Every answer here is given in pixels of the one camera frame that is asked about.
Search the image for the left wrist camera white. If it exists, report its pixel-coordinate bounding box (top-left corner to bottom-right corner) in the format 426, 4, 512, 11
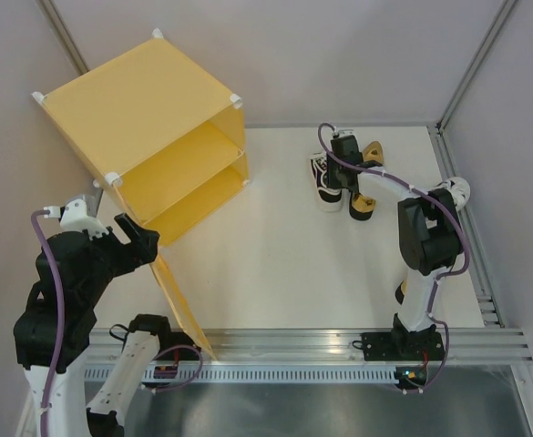
44, 194, 110, 239

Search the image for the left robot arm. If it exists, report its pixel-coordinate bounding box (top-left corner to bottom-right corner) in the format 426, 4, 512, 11
14, 195, 173, 436

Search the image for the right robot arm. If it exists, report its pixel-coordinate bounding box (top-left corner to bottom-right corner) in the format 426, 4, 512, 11
313, 129, 470, 362

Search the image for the aluminium frame rail front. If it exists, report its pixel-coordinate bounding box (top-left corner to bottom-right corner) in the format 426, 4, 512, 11
86, 326, 533, 365

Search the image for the white slotted cable duct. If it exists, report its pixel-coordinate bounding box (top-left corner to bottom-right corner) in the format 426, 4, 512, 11
83, 366, 397, 384

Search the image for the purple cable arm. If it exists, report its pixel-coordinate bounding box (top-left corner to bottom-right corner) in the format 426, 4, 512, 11
317, 121, 472, 395
29, 208, 65, 432

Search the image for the gold shoe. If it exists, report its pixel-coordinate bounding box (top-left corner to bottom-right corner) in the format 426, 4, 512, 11
349, 141, 384, 221
395, 280, 406, 304

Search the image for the aluminium frame rail right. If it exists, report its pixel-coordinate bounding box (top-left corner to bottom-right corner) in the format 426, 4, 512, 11
427, 123, 506, 329

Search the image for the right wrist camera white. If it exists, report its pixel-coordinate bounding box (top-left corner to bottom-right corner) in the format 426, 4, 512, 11
333, 129, 354, 138

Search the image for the yellow shoe cabinet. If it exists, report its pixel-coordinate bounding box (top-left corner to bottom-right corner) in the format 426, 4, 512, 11
34, 31, 249, 246

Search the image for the aluminium frame post right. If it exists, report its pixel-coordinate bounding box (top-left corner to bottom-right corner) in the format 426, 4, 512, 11
434, 0, 529, 133

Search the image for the yellow cabinet door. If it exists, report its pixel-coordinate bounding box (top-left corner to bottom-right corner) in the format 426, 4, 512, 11
150, 255, 217, 360

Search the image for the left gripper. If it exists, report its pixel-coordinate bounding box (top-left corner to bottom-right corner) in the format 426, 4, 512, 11
81, 211, 159, 302

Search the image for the aluminium frame post left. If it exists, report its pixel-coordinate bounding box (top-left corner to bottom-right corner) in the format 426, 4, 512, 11
36, 0, 89, 76

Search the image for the gold shoe far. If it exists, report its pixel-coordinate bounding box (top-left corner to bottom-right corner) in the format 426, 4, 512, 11
349, 141, 384, 221

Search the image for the black white sneaker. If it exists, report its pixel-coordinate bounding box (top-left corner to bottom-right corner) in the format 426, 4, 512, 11
436, 177, 471, 211
309, 152, 343, 213

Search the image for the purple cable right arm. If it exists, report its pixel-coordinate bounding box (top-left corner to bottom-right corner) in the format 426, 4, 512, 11
317, 121, 472, 395

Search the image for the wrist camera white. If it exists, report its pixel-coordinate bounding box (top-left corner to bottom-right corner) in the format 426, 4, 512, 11
333, 129, 354, 138
44, 194, 110, 239

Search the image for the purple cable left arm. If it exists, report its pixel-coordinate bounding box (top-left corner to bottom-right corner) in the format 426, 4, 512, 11
29, 208, 65, 432

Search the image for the gold shoe near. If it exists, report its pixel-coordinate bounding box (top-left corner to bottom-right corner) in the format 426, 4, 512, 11
395, 280, 406, 304

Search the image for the aluminium frame post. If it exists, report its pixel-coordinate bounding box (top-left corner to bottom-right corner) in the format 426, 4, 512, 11
36, 0, 89, 76
434, 0, 529, 133

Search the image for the aluminium frame rail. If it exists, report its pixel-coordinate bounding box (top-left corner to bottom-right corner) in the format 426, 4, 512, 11
427, 123, 506, 329
86, 326, 533, 365

